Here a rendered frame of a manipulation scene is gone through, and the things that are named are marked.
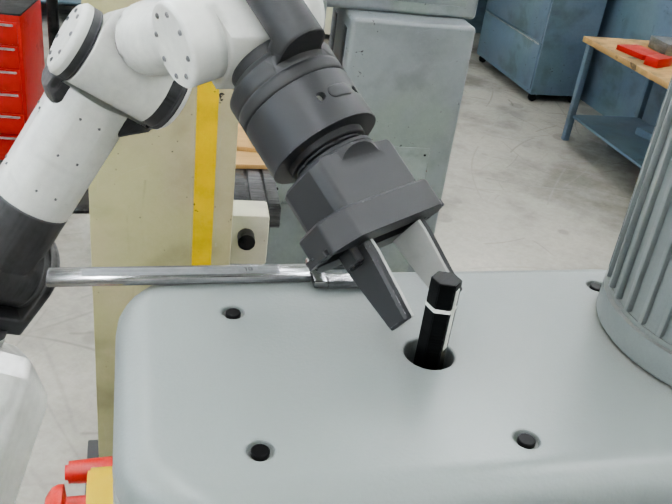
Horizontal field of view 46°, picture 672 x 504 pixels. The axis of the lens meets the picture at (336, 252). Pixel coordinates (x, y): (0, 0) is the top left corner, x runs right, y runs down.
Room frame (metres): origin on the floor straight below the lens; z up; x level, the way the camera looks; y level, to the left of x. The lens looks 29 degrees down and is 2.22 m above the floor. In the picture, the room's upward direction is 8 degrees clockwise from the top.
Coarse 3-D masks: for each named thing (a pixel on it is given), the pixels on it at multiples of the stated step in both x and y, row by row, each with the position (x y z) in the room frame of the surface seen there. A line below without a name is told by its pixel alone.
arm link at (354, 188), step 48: (288, 96) 0.53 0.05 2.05; (336, 96) 0.53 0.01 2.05; (288, 144) 0.51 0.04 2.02; (336, 144) 0.52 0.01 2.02; (384, 144) 0.55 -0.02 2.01; (288, 192) 0.51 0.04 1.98; (336, 192) 0.48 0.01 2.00; (384, 192) 0.51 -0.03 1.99; (432, 192) 0.53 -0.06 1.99; (336, 240) 0.46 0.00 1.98; (384, 240) 0.52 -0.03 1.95
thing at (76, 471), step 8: (112, 456) 0.50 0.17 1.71; (72, 464) 0.49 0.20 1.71; (80, 464) 0.49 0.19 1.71; (88, 464) 0.49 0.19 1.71; (96, 464) 0.49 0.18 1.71; (104, 464) 0.49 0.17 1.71; (72, 472) 0.48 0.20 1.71; (80, 472) 0.48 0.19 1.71; (72, 480) 0.48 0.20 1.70; (80, 480) 0.48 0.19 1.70
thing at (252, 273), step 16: (48, 272) 0.49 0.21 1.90; (64, 272) 0.50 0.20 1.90; (80, 272) 0.50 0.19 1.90; (96, 272) 0.50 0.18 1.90; (112, 272) 0.51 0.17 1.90; (128, 272) 0.51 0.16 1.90; (144, 272) 0.51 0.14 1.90; (160, 272) 0.52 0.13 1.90; (176, 272) 0.52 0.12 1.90; (192, 272) 0.52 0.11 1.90; (208, 272) 0.52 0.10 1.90; (224, 272) 0.53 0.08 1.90; (240, 272) 0.53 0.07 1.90; (256, 272) 0.53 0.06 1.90; (272, 272) 0.54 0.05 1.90; (288, 272) 0.54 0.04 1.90; (304, 272) 0.54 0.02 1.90; (336, 288) 0.54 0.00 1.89
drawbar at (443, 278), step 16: (448, 272) 0.48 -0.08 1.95; (432, 288) 0.46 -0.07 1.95; (448, 288) 0.46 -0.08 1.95; (432, 304) 0.46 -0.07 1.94; (448, 304) 0.46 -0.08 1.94; (432, 320) 0.46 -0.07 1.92; (448, 320) 0.46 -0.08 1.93; (432, 336) 0.46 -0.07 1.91; (416, 352) 0.47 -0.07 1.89; (432, 352) 0.46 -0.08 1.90; (432, 368) 0.46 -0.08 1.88
